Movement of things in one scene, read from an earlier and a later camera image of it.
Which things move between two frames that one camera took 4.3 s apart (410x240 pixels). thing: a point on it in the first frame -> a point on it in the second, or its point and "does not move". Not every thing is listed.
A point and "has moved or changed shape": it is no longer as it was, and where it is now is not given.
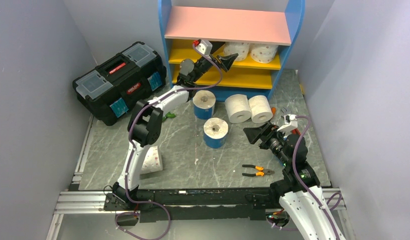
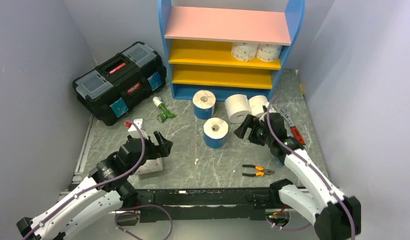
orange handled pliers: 259,173 does not move
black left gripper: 226,62 -> 157,150
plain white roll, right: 260,109 does not move
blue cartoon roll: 215,130 does not move
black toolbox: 108,91 does not move
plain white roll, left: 238,108 does not move
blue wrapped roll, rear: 203,101 does not move
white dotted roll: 241,48 has moved or changed shape
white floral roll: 263,53 has moved or changed shape
